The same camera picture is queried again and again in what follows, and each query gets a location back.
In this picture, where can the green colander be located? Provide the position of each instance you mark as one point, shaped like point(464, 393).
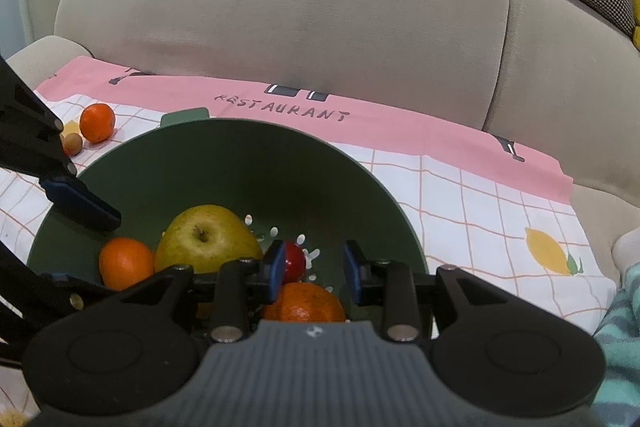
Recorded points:
point(225, 167)

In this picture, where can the orange mandarin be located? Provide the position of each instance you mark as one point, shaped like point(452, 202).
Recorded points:
point(125, 262)
point(97, 123)
point(305, 302)

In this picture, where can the pink checkered printed cloth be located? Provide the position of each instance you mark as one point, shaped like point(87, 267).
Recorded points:
point(450, 187)

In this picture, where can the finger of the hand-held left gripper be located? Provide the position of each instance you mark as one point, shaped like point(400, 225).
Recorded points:
point(55, 289)
point(85, 203)

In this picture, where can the small brown round fruit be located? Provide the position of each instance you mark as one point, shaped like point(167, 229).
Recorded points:
point(74, 144)

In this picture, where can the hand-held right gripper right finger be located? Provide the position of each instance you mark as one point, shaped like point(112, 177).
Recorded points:
point(351, 274)

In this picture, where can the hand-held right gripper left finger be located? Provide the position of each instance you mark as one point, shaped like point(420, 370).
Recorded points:
point(274, 274)

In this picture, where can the beige sofa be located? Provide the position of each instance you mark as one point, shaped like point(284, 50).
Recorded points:
point(300, 7)

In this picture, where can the yellow-green pear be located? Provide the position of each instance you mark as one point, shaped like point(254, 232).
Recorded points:
point(205, 237)

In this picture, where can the person's right leg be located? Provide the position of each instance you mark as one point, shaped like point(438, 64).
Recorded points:
point(620, 347)

